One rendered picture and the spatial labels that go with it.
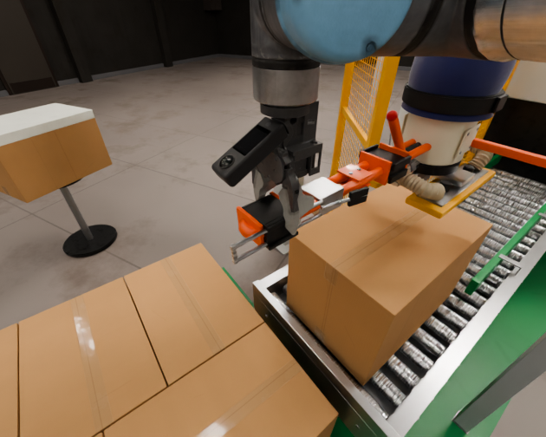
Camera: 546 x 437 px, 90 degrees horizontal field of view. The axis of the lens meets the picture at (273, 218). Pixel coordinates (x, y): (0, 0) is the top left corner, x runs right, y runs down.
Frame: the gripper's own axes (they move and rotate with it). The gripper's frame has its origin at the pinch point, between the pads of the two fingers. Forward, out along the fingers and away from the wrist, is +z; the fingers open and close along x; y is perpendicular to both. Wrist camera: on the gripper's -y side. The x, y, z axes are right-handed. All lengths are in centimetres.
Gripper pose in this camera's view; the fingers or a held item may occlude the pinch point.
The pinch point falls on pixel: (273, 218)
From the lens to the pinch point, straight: 50.1
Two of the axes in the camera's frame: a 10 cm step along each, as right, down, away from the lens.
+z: 0.0, 8.0, 6.1
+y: 8.0, -3.6, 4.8
